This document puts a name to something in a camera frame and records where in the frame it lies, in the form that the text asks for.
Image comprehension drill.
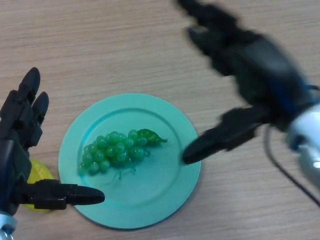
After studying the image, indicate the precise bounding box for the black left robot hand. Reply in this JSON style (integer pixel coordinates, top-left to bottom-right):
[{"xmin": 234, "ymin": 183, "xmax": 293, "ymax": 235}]
[{"xmin": 0, "ymin": 66, "xmax": 105, "ymax": 216}]

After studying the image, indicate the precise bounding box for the round green plate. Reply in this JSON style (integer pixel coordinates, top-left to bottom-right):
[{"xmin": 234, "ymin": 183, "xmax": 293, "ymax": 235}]
[{"xmin": 57, "ymin": 92, "xmax": 202, "ymax": 230}]

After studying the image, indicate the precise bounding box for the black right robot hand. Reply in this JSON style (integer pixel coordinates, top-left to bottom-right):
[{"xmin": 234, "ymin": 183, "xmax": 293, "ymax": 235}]
[{"xmin": 176, "ymin": 0, "xmax": 320, "ymax": 165}]

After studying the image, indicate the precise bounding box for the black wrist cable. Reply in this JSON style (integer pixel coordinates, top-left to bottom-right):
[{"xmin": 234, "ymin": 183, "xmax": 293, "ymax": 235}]
[{"xmin": 264, "ymin": 124, "xmax": 320, "ymax": 208}]

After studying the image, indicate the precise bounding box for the yellow starfruit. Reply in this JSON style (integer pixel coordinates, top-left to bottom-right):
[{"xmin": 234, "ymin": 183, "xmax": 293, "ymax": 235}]
[{"xmin": 26, "ymin": 159, "xmax": 57, "ymax": 215}]

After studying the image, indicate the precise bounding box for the green grapes bunch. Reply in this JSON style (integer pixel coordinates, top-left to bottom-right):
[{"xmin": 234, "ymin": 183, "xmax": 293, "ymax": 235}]
[{"xmin": 76, "ymin": 128, "xmax": 168, "ymax": 186}]

